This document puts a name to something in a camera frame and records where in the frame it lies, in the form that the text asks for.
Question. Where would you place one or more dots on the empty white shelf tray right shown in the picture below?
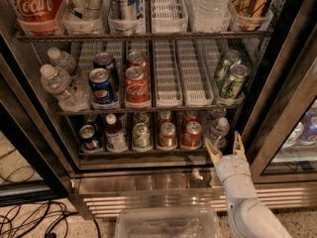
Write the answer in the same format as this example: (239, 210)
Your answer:
(195, 83)

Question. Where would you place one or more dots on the orange soda can bottom rear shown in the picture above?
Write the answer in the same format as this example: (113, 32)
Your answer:
(164, 116)

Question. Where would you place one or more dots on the stainless steel fridge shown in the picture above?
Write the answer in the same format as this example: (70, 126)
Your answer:
(103, 184)

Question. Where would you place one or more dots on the clear plastic bin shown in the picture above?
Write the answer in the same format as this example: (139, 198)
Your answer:
(168, 222)

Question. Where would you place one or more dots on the rear water bottle middle shelf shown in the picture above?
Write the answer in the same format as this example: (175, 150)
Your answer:
(65, 61)

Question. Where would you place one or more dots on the red Coca-Cola can middle rear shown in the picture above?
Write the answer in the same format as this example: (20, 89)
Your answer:
(137, 58)

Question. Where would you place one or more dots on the glass fridge door right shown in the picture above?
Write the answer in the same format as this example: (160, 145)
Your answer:
(289, 92)

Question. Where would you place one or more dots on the green can middle front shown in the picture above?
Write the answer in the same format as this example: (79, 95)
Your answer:
(234, 81)

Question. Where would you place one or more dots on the clear water bottle bottom shelf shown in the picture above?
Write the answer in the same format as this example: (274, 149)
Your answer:
(217, 131)

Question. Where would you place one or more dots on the clear water bottle top shelf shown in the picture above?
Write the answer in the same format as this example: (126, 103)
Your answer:
(209, 16)

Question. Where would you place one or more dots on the empty white shelf tray left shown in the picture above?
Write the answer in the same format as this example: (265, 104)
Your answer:
(168, 87)

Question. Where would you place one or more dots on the empty white tray top shelf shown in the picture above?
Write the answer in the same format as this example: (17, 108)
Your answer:
(169, 16)

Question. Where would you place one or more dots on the cans behind glass door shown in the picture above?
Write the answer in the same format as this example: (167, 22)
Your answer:
(305, 132)

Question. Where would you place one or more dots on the green white can top shelf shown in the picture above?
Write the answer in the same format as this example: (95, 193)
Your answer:
(83, 17)

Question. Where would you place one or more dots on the blue Pepsi can bottom front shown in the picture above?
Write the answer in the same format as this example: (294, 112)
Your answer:
(90, 139)

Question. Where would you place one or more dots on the rear water bottle bottom shelf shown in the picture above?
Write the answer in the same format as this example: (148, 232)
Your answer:
(216, 113)

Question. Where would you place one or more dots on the gold brown can top shelf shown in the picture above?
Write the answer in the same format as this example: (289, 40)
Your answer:
(250, 15)

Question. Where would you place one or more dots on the blue pepsi can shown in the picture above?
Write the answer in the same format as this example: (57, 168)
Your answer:
(94, 120)
(90, 139)
(104, 94)

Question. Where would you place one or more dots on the green white can bottom front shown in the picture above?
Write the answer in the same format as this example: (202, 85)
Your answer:
(142, 137)

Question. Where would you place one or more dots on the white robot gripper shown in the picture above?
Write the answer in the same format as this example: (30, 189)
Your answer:
(232, 167)

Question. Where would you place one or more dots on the green white can bottom rear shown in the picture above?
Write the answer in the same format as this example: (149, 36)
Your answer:
(141, 117)

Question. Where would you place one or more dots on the dark Pepsi can middle rear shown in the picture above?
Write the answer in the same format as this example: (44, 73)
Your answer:
(107, 61)

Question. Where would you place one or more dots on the brown tea bottle white cap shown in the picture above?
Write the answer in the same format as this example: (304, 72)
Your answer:
(116, 140)

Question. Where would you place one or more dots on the blue Pepsi can middle front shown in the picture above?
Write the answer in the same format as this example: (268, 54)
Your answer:
(104, 94)

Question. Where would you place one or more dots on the blue Pepsi can bottom rear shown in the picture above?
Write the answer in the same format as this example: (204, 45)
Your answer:
(94, 120)

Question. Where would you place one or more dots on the orange soda can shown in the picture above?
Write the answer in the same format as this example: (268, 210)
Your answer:
(167, 136)
(164, 116)

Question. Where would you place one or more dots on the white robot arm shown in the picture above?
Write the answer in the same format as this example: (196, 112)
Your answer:
(248, 216)

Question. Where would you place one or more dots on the red Coca-Cola can top shelf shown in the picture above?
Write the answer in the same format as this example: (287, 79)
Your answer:
(40, 17)

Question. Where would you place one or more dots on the front water bottle middle shelf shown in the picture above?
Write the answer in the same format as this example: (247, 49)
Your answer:
(60, 85)

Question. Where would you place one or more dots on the red Coca-Cola can bottom rear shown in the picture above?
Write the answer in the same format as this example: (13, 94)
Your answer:
(190, 115)

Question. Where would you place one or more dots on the green can middle rear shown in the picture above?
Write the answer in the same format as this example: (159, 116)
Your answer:
(226, 59)

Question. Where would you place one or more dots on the silver blue can top shelf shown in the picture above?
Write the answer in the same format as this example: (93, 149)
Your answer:
(127, 17)

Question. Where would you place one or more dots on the red Coca-Cola can bottom front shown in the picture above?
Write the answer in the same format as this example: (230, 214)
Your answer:
(191, 136)

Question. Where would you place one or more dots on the red Coca-Cola can middle front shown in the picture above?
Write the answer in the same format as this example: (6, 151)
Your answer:
(137, 89)

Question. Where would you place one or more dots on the clear water bottle shelf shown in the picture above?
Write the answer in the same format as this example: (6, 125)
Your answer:
(209, 16)
(217, 131)

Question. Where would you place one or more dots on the orange soda can bottom front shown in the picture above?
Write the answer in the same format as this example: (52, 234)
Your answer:
(167, 136)

